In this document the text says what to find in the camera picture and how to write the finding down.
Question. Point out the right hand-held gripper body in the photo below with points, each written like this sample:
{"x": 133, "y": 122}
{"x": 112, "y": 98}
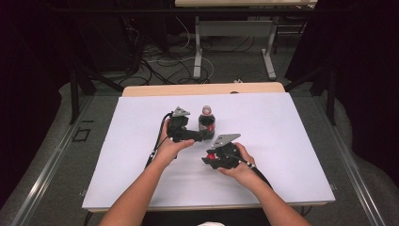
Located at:
{"x": 228, "y": 155}

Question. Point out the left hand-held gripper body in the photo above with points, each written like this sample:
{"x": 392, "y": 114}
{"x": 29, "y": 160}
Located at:
{"x": 178, "y": 128}

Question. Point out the red bottle cap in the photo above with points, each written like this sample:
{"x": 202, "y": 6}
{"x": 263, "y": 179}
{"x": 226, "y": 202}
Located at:
{"x": 211, "y": 156}

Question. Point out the dark soda bottle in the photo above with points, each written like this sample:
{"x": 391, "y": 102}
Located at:
{"x": 207, "y": 124}

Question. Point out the person's right hand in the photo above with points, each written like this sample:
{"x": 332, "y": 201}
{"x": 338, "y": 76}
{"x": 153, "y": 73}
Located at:
{"x": 240, "y": 172}

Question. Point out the person's left hand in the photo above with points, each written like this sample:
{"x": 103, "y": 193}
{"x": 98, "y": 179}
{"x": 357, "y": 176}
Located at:
{"x": 171, "y": 150}

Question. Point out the wooden table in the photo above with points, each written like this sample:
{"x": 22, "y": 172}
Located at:
{"x": 188, "y": 89}

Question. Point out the white table board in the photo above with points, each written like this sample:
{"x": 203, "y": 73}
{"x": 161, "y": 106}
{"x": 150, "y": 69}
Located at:
{"x": 266, "y": 125}

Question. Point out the white cloth patch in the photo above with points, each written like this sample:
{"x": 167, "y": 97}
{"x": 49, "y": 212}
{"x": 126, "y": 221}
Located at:
{"x": 210, "y": 223}

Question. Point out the black metal stand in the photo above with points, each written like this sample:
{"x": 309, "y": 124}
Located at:
{"x": 331, "y": 94}
{"x": 74, "y": 94}

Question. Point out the desk with white legs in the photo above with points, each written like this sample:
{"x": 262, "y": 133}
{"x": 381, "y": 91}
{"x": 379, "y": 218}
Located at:
{"x": 235, "y": 28}

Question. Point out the black horizontal metal bar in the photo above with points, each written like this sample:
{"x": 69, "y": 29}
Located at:
{"x": 156, "y": 11}

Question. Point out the dark curtain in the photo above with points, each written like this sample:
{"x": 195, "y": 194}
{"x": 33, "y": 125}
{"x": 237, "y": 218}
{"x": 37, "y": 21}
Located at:
{"x": 367, "y": 78}
{"x": 28, "y": 78}

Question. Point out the aluminium floor rail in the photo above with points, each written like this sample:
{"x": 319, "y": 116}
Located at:
{"x": 351, "y": 163}
{"x": 47, "y": 169}

